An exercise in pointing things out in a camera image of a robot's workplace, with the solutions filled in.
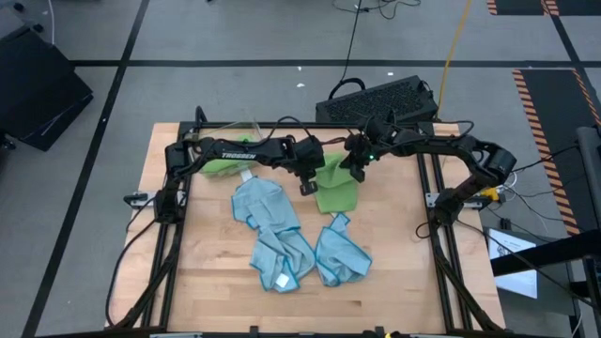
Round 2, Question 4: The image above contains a thin white cable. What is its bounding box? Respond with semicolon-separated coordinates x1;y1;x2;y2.
46;0;56;47

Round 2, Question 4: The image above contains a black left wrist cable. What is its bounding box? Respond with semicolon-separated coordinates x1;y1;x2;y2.
255;115;316;142

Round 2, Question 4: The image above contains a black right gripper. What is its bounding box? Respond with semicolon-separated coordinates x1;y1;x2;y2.
340;119;409;169

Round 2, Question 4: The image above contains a black left arm base cable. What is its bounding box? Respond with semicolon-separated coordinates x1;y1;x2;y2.
104;218;161;329

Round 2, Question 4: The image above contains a blue microfiber towel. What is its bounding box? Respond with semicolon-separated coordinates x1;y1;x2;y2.
315;211;375;288
230;176;301;232
248;226;316;293

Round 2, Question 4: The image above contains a clear plastic bin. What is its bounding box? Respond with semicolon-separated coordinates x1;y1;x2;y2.
186;119;264;179

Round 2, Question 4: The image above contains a silver left base bracket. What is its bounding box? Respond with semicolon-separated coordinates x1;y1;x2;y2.
124;191;156;208

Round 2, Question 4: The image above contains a yellow cable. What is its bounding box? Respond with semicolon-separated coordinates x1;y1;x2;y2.
435;0;474;118

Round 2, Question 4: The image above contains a large black equipment case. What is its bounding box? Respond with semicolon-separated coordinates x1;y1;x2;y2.
0;25;95;152

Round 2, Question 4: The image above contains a black metal stand beam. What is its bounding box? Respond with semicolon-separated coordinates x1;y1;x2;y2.
490;229;601;278

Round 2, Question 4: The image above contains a black metal table frame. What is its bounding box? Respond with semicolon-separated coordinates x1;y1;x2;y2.
105;105;506;338

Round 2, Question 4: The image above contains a black hanging cable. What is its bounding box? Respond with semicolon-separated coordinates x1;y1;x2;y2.
331;0;424;84

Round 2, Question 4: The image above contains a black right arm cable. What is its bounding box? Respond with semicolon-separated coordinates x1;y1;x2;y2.
434;120;475;138

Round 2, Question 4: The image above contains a black perforated computer case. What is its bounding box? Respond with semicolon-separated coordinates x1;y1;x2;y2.
315;74;440;126

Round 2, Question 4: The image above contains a white printed paper sheet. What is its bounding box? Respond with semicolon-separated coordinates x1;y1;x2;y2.
487;227;539;300

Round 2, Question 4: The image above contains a black cable loop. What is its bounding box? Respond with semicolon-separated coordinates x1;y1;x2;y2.
327;77;367;100

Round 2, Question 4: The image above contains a black mat with orange stripes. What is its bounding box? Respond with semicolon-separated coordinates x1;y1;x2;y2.
511;69;601;237
485;0;601;18

